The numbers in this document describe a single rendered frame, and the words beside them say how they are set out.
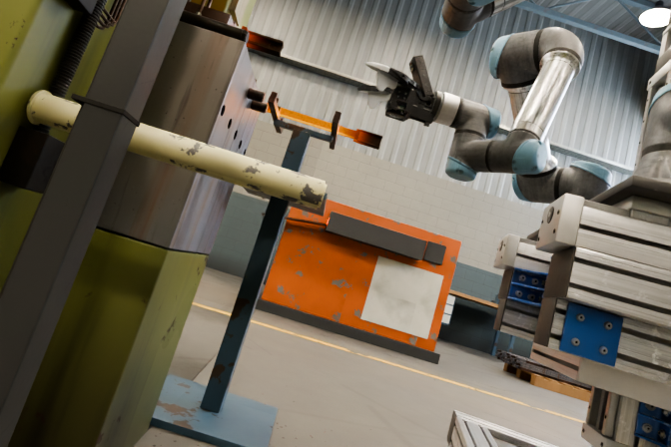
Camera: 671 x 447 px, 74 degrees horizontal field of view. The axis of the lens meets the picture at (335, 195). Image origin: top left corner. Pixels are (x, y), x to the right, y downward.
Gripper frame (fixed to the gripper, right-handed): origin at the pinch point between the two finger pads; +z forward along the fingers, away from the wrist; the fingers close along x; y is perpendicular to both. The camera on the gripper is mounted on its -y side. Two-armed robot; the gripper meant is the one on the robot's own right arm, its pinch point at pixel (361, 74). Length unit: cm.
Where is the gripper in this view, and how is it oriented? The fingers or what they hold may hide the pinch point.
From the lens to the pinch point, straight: 114.3
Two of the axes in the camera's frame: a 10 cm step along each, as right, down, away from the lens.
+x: -0.7, 1.6, 9.9
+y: -2.9, 9.4, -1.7
